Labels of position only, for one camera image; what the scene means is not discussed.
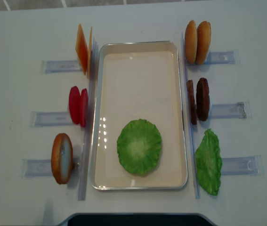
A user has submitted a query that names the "green lettuce leaf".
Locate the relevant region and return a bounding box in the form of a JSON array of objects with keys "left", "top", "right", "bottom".
[
  {"left": 117, "top": 119, "right": 162, "bottom": 176},
  {"left": 195, "top": 129, "right": 222, "bottom": 196}
]

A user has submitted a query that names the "red tomato slice inner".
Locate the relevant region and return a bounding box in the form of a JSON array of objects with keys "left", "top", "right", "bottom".
[{"left": 80, "top": 89, "right": 88, "bottom": 128}]

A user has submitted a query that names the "inner brown meat patty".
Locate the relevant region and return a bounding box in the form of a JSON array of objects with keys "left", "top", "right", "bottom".
[{"left": 186, "top": 80, "right": 197, "bottom": 125}]

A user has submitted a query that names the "brown meat patty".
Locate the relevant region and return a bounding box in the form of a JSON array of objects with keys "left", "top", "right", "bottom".
[
  {"left": 196, "top": 78, "right": 210, "bottom": 121},
  {"left": 186, "top": 80, "right": 197, "bottom": 125}
]

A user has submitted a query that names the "outer brown meat patty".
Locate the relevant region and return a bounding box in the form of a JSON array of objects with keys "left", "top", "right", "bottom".
[{"left": 196, "top": 78, "right": 210, "bottom": 121}]

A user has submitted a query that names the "inner orange cheese slice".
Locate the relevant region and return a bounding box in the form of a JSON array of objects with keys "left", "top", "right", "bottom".
[{"left": 87, "top": 27, "right": 92, "bottom": 78}]

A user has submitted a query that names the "orange cheese slice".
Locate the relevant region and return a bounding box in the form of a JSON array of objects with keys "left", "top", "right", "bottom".
[
  {"left": 75, "top": 24, "right": 88, "bottom": 74},
  {"left": 87, "top": 27, "right": 92, "bottom": 78}
]

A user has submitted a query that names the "outer orange cheese slice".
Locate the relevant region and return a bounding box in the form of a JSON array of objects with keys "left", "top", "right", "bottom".
[{"left": 75, "top": 24, "right": 88, "bottom": 74}]

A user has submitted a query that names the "green lettuce leaf in rack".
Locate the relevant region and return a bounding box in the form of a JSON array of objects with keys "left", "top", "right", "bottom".
[{"left": 195, "top": 129, "right": 222, "bottom": 196}]

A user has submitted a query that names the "clear tomato rack left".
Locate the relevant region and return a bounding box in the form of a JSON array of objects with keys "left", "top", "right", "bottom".
[{"left": 29, "top": 112, "right": 74, "bottom": 128}]

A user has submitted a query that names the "clear cheese rack left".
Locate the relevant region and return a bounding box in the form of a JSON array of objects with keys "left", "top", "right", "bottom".
[{"left": 42, "top": 60, "right": 82, "bottom": 73}]

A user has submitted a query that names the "clear lettuce rack right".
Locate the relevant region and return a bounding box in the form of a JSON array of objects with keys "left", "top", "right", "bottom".
[{"left": 221, "top": 155, "right": 264, "bottom": 176}]

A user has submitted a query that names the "white metal tray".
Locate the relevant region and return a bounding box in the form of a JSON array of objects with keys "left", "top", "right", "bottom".
[{"left": 89, "top": 41, "right": 188, "bottom": 190}]

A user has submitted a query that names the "brown bun slice left rack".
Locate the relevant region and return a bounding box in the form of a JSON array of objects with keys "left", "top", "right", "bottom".
[{"left": 51, "top": 133, "right": 73, "bottom": 185}]

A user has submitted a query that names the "inner bun slice right rack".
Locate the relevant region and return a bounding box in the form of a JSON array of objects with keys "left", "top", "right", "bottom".
[{"left": 184, "top": 20, "right": 197, "bottom": 64}]

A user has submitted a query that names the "clear bun rack right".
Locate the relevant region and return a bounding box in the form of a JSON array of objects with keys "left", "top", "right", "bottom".
[{"left": 205, "top": 50, "right": 240, "bottom": 65}]

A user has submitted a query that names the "clear bun rack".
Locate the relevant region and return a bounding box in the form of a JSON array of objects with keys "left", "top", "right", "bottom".
[
  {"left": 205, "top": 50, "right": 240, "bottom": 65},
  {"left": 21, "top": 159, "right": 53, "bottom": 178}
]

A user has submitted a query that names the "clear patty rack right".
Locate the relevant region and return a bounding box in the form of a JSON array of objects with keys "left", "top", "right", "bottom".
[{"left": 209, "top": 102, "right": 252, "bottom": 119}]

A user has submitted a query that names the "clear bun rack left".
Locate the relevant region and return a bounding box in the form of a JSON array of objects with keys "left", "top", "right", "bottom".
[{"left": 21, "top": 159, "right": 53, "bottom": 178}]

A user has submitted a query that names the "long clear rail left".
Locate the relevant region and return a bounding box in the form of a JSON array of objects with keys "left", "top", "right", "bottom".
[{"left": 78, "top": 38, "right": 98, "bottom": 201}]

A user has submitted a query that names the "long clear rail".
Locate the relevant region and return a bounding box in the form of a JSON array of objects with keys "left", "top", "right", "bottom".
[
  {"left": 78, "top": 38, "right": 98, "bottom": 201},
  {"left": 181, "top": 32, "right": 200, "bottom": 199}
]

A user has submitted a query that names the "long clear rail right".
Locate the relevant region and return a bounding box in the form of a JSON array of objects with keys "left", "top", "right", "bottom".
[{"left": 181, "top": 32, "right": 200, "bottom": 199}]

